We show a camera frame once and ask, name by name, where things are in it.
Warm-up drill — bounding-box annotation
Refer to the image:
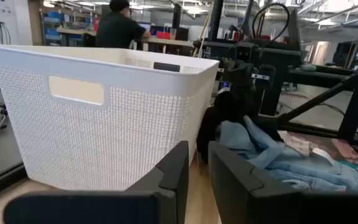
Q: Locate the teal garment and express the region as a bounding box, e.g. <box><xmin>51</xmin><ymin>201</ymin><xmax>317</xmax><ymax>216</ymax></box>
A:
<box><xmin>337</xmin><ymin>159</ymin><xmax>358</xmax><ymax>170</ymax></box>

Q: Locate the black garment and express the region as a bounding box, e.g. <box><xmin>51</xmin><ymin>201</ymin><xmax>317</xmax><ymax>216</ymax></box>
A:
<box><xmin>196</xmin><ymin>91</ymin><xmax>254</xmax><ymax>165</ymax></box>

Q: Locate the light blue denim garment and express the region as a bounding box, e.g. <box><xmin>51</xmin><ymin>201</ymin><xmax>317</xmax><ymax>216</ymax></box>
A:
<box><xmin>218</xmin><ymin>115</ymin><xmax>358</xmax><ymax>192</ymax></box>

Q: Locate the black workbench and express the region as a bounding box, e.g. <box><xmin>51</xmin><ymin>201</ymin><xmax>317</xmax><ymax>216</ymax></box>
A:
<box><xmin>194</xmin><ymin>39</ymin><xmax>358</xmax><ymax>116</ymax></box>

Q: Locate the pink white floral garment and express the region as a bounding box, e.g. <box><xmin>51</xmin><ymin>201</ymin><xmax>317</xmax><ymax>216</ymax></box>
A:
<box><xmin>277</xmin><ymin>129</ymin><xmax>319</xmax><ymax>157</ymax></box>

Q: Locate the green rounded object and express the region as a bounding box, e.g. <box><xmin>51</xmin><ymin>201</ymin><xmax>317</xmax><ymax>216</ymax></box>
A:
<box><xmin>299</xmin><ymin>63</ymin><xmax>318</xmax><ymax>73</ymax></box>

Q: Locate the yellow vertical pole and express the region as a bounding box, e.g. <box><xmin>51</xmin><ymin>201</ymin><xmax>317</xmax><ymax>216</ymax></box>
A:
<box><xmin>193</xmin><ymin>6</ymin><xmax>213</xmax><ymax>58</ymax></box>

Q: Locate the white perforated laundry basket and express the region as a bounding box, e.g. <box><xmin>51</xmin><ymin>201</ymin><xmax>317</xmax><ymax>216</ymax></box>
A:
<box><xmin>0</xmin><ymin>44</ymin><xmax>220</xmax><ymax>191</ymax></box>

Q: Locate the black vertical post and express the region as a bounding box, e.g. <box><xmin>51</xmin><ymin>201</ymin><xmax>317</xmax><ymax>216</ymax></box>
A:
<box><xmin>208</xmin><ymin>0</ymin><xmax>224</xmax><ymax>41</ymax></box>

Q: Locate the black cable loop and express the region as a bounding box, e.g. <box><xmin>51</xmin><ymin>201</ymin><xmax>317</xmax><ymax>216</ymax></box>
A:
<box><xmin>251</xmin><ymin>2</ymin><xmax>291</xmax><ymax>43</ymax></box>

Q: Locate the purple pink patterned cloth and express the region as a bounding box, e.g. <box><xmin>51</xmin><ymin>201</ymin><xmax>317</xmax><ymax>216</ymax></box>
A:
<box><xmin>290</xmin><ymin>133</ymin><xmax>358</xmax><ymax>170</ymax></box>

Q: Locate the blue storage bins shelf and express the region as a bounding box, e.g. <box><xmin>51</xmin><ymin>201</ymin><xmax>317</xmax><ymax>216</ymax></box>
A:
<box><xmin>42</xmin><ymin>11</ymin><xmax>71</xmax><ymax>41</ymax></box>

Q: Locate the wooden office desk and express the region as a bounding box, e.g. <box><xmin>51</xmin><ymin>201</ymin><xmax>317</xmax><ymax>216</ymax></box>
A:
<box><xmin>56</xmin><ymin>27</ymin><xmax>195</xmax><ymax>54</ymax></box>

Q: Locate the person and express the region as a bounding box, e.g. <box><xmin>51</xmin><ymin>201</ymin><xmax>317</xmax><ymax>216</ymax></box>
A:
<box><xmin>94</xmin><ymin>0</ymin><xmax>152</xmax><ymax>50</ymax></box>

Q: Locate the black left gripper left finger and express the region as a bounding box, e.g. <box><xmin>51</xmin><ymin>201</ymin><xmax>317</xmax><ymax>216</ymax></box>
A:
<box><xmin>3</xmin><ymin>140</ymin><xmax>190</xmax><ymax>224</ymax></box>

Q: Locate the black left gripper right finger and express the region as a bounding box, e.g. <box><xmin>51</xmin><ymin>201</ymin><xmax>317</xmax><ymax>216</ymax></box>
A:
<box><xmin>208</xmin><ymin>140</ymin><xmax>358</xmax><ymax>224</ymax></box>

